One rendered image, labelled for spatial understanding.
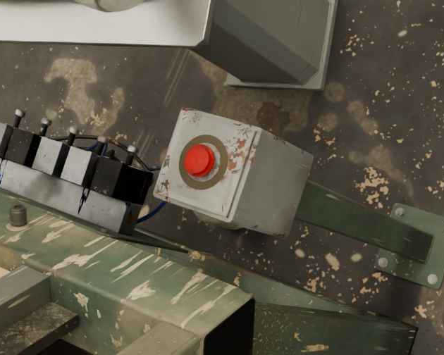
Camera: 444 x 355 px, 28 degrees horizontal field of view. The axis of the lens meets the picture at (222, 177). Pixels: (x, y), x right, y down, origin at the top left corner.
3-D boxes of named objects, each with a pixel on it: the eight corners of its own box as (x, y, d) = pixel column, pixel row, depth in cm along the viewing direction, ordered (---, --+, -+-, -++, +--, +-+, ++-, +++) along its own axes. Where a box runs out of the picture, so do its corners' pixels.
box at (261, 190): (318, 156, 119) (260, 127, 104) (290, 241, 119) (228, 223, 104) (244, 135, 125) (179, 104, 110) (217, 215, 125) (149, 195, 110)
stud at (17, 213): (31, 224, 129) (29, 206, 128) (18, 230, 127) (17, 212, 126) (19, 219, 130) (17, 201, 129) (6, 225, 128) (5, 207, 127)
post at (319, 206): (435, 236, 186) (292, 172, 121) (426, 263, 186) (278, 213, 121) (408, 228, 189) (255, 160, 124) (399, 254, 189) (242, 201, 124)
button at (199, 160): (224, 151, 106) (216, 148, 104) (213, 183, 106) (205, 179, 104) (197, 143, 108) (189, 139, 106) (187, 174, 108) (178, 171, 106)
